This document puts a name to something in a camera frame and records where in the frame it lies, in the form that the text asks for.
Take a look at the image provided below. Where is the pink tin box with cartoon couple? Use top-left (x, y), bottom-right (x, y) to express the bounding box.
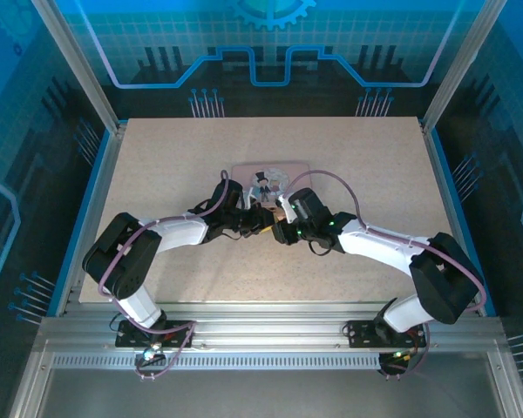
top-left (229, 160), bottom-right (313, 222)

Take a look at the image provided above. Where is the aluminium cross beam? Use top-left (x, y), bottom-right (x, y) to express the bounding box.
top-left (34, 301), bottom-right (513, 354)

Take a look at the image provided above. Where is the blue edge strip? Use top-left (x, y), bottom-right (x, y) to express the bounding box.
top-left (430, 128), bottom-right (499, 318)
top-left (46, 129), bottom-right (114, 317)

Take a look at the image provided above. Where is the grey metal tray panel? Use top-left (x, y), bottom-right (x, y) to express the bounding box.
top-left (8, 347), bottom-right (523, 418)

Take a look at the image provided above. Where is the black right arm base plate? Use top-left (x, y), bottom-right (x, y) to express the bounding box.
top-left (345, 320), bottom-right (428, 349)

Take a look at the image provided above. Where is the slotted metal cable duct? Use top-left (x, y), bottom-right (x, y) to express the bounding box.
top-left (51, 354), bottom-right (419, 372)

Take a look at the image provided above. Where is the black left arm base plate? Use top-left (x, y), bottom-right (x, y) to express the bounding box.
top-left (114, 320), bottom-right (196, 349)

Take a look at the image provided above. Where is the aluminium side rail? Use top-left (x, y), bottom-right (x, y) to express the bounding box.
top-left (54, 124), bottom-right (128, 317)
top-left (419, 119), bottom-right (486, 317)

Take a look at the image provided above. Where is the aluminium frame post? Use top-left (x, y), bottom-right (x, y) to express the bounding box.
top-left (421, 0), bottom-right (509, 132)
top-left (31, 0), bottom-right (127, 132)

